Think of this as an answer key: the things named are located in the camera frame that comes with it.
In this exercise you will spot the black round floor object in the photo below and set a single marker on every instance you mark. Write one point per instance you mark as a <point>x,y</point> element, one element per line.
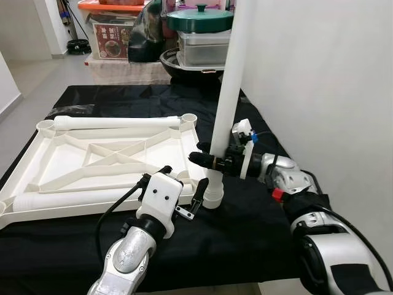
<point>78,46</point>

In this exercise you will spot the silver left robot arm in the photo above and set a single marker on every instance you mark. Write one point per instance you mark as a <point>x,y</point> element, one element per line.
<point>132,258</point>

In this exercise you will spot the patterned beige cloth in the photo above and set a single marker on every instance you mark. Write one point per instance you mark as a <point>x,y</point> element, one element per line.
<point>126,70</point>

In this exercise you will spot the box with red print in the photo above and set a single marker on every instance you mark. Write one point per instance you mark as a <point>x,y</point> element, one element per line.
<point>113,40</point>

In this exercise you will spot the black plastic bag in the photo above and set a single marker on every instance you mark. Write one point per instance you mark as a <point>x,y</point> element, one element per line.
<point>147,37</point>

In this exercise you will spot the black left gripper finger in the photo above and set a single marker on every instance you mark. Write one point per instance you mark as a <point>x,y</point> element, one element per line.
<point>165,170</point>
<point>201,192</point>

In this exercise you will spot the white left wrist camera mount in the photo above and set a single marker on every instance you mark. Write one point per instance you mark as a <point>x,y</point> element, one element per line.
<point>161,196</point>

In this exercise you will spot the green pot lid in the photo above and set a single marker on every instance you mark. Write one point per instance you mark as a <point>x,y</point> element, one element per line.
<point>199,19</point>

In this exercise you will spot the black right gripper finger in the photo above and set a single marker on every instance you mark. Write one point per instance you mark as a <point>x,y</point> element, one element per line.
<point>204,160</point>
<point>205,147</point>

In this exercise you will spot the white plastic children table top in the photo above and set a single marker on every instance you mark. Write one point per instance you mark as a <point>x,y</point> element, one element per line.
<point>67,160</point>

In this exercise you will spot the orange box lid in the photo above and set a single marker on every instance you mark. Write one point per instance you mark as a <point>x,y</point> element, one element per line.
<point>110,6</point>

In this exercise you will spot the clear plastic film scrap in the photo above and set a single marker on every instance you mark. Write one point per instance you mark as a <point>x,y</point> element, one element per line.
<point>70,110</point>

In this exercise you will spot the black tablecloth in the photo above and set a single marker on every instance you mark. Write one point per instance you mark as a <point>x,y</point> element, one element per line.
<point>245,239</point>

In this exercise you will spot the black wok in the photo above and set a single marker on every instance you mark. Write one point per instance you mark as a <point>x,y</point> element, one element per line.
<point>184,69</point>

